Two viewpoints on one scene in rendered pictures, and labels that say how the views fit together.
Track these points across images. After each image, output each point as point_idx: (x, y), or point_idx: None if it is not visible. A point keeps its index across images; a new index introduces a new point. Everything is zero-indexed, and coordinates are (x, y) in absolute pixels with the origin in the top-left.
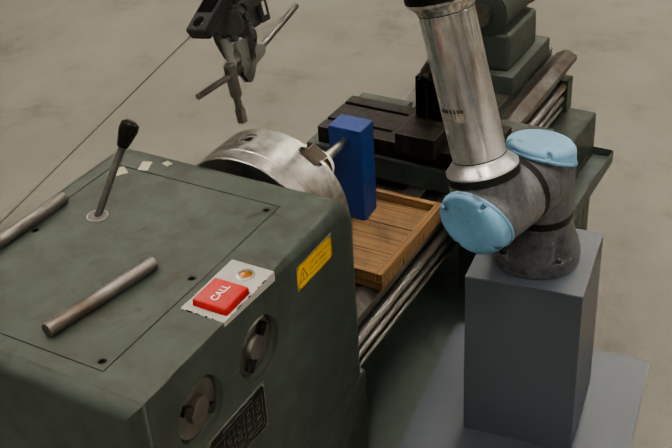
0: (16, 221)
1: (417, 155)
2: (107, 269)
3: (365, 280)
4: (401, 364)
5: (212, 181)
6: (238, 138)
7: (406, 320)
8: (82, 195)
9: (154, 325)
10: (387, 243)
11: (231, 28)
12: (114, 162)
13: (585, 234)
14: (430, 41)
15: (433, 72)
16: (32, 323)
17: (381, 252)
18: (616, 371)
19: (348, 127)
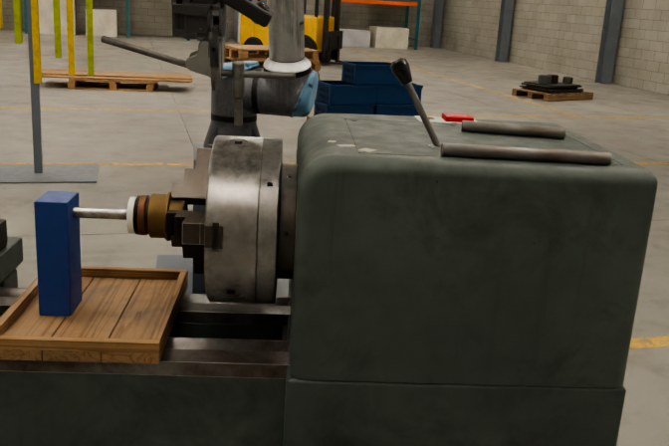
0: (504, 146)
1: (0, 247)
2: (485, 137)
3: (185, 286)
4: None
5: (338, 130)
6: (235, 147)
7: None
8: (421, 153)
9: None
10: (120, 285)
11: (224, 26)
12: (417, 96)
13: (199, 145)
14: None
15: None
16: (563, 142)
17: (136, 286)
18: (176, 261)
19: (69, 195)
